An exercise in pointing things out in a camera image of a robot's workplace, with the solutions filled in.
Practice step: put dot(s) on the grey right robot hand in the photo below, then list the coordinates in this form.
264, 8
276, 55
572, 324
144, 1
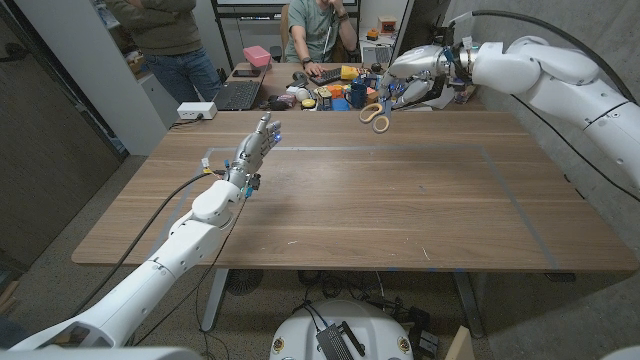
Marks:
417, 62

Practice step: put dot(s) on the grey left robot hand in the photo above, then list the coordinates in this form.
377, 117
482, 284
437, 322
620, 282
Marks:
252, 150

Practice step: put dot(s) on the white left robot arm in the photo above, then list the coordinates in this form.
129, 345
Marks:
190, 240

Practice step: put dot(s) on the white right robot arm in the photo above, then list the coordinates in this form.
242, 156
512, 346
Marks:
550, 70

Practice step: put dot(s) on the black monitor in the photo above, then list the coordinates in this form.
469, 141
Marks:
420, 20

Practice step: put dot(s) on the white vented box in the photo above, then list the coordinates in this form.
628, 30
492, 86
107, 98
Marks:
375, 54

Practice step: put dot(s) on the black laptop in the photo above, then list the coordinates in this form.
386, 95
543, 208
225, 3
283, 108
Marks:
237, 95

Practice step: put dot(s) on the dark blue mug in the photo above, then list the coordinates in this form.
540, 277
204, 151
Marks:
358, 95

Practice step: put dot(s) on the white power socket box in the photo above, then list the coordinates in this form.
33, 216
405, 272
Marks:
197, 111

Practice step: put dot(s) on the yellow object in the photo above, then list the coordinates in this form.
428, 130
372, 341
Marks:
350, 73

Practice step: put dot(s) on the white ball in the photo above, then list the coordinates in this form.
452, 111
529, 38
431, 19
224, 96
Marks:
302, 94

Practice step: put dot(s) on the black smartphone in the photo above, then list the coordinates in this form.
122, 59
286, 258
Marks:
246, 73

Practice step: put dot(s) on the orange toy object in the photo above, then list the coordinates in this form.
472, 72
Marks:
336, 91

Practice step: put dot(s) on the light blue flat box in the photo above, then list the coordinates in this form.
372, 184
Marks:
341, 105

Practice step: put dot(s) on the black keyboard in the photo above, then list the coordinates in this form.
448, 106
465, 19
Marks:
327, 76

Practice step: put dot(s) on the pink box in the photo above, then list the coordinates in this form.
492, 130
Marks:
256, 56

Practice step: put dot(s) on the person in green t-shirt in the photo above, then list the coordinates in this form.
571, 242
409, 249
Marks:
310, 25

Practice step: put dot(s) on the black round fan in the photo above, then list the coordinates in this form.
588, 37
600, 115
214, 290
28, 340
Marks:
244, 281

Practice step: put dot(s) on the person in olive sweater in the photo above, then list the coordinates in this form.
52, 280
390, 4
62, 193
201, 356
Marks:
165, 30

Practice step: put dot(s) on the white table leg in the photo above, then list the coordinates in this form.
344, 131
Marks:
215, 300
470, 305

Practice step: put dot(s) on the black box on torso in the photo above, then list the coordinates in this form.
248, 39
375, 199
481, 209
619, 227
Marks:
332, 345

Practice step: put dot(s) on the white robot torso base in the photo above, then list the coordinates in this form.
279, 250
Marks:
370, 330

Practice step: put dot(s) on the light wooden board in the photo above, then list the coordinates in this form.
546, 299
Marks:
460, 345

